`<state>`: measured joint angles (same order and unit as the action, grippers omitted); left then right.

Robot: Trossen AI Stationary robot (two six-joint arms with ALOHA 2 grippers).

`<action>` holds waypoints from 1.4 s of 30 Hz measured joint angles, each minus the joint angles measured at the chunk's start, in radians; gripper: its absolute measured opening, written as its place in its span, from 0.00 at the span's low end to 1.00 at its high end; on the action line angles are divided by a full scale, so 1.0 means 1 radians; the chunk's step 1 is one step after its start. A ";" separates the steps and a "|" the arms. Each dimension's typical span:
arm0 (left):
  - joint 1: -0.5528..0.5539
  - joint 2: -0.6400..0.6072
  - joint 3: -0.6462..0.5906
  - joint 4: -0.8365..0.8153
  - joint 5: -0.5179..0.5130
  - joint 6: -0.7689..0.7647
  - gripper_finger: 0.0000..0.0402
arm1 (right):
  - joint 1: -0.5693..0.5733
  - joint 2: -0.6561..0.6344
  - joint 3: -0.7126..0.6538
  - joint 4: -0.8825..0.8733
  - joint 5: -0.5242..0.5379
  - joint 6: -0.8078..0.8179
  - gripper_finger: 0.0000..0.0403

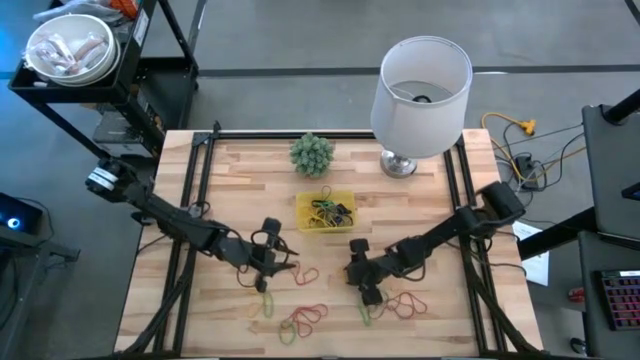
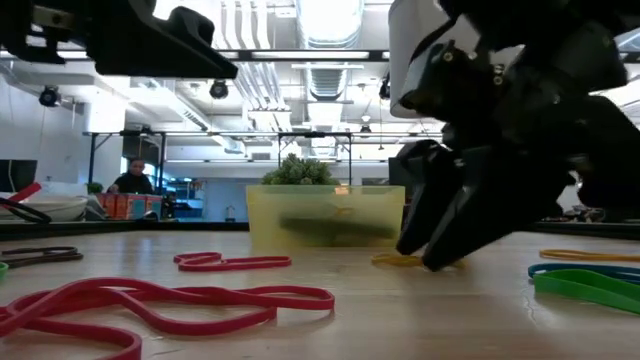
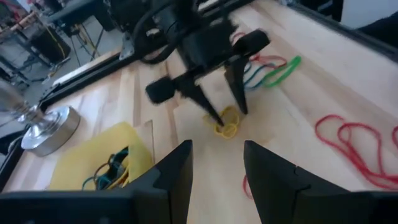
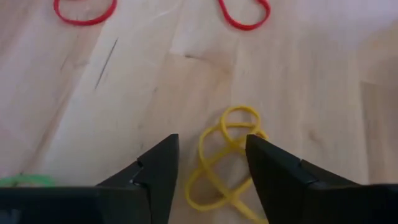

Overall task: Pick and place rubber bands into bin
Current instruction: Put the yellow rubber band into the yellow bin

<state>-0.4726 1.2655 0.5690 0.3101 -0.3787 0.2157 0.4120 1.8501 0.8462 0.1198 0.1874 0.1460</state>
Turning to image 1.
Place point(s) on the purple rubber band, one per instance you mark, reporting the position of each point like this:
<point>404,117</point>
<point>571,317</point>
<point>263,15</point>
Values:
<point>380,311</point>

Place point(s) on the orange packet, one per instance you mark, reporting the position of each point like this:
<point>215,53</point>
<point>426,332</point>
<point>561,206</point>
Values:
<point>124,5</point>

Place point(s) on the white bowl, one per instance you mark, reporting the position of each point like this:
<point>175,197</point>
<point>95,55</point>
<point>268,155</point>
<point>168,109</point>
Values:
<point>115,62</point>
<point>72,25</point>

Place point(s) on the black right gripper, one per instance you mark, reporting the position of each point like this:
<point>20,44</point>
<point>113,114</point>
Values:
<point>375,272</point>

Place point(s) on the yellow rubber band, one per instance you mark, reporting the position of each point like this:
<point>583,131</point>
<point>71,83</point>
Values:
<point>252,312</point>
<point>320,218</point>

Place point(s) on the green artificial succulent ball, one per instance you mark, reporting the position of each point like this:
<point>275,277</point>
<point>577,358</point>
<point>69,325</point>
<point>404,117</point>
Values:
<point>311,155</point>

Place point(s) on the thick black rubber band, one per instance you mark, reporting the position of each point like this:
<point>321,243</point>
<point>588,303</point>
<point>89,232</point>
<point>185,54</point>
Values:
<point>345,220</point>
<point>343,208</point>

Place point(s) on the large thin black rubber band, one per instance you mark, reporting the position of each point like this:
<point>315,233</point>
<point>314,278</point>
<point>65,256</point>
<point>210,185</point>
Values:
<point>326,189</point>

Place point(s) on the white shade table lamp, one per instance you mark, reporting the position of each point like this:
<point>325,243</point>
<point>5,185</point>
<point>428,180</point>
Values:
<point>415,125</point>

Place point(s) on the black aluminium extrusion frame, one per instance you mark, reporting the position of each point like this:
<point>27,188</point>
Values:
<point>300,135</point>

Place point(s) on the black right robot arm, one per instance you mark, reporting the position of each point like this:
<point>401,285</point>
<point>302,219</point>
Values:
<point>440,232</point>

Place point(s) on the keyboard with coloured keys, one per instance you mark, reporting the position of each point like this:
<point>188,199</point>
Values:
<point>622,300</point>

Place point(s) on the black keyboard desk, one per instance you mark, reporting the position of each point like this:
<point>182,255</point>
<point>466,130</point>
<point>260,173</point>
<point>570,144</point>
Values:
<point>592,310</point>

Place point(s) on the plastic wrapped snack pack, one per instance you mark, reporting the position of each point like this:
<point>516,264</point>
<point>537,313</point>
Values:
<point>47,52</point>
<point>90,46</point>

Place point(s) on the yellow plastic bin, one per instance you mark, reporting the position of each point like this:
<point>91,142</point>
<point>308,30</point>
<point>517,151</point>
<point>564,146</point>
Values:
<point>302,223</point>

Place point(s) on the small red object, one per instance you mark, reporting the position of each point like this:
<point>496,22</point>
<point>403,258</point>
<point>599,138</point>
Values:
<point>576,295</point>

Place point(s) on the black utility cart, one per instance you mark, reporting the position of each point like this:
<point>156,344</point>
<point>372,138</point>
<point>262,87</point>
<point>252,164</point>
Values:
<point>165,85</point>

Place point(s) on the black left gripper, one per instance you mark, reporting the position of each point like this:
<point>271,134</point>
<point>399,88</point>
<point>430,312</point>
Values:
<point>257,257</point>

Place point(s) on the black equipment box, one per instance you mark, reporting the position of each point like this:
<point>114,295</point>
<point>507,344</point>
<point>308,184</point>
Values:
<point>117,131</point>

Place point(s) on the black pole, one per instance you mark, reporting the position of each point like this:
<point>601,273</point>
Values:
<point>622,106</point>

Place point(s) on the black metal bar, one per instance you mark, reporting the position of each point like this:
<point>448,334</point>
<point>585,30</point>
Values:
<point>555,235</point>

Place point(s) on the white paper sheet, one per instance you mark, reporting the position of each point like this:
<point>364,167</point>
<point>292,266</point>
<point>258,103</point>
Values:
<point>536,265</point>

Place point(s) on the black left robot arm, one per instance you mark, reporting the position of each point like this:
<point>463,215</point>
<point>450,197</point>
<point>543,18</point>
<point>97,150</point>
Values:
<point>170,220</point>

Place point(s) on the lime green rubber band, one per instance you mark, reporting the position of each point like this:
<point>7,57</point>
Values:
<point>322,204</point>

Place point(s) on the black power adapter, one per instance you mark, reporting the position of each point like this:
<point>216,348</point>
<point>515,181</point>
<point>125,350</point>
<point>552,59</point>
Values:
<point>524,165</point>

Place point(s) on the clear plastic bag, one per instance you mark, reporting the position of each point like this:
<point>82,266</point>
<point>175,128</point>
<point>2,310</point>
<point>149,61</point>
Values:
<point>75,10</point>

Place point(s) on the black computer with blue light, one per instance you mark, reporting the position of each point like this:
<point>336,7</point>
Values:
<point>15,215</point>

